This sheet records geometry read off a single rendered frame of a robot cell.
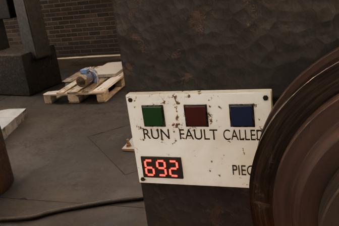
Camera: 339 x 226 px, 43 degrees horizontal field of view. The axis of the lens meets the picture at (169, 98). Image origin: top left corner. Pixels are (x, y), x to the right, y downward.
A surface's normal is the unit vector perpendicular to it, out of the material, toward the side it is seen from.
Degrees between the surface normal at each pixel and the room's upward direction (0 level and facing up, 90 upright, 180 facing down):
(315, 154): 61
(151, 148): 90
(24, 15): 90
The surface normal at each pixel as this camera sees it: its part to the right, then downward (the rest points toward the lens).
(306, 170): -0.95, -0.18
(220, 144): -0.30, 0.32
